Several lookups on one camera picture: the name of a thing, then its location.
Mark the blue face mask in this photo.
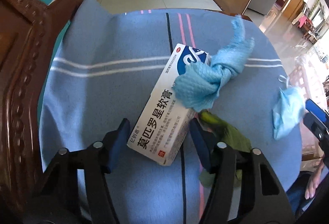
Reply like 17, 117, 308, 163
272, 74, 308, 140

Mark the blue striped towel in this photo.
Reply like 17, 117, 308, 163
38, 0, 304, 224

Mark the green wrapper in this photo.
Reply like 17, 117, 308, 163
199, 110, 253, 189

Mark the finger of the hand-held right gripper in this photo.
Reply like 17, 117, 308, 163
305, 99, 329, 122
303, 111, 329, 142

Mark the white blue medicine box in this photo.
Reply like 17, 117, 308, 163
127, 44, 212, 166

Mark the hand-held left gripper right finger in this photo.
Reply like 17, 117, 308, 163
189, 119, 291, 224

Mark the person's blue pants leg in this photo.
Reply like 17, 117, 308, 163
286, 187, 317, 217

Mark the red cloth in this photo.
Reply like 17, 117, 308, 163
298, 14, 309, 28

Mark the carved wooden chair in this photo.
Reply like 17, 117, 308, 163
0, 0, 251, 224

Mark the person's right hand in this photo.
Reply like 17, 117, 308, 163
305, 159, 329, 200

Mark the flat screen television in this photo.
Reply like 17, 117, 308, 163
310, 6, 325, 28

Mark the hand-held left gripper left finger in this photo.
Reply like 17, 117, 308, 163
26, 118, 131, 224

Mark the knotted blue paper towel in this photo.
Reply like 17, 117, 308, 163
174, 14, 256, 113

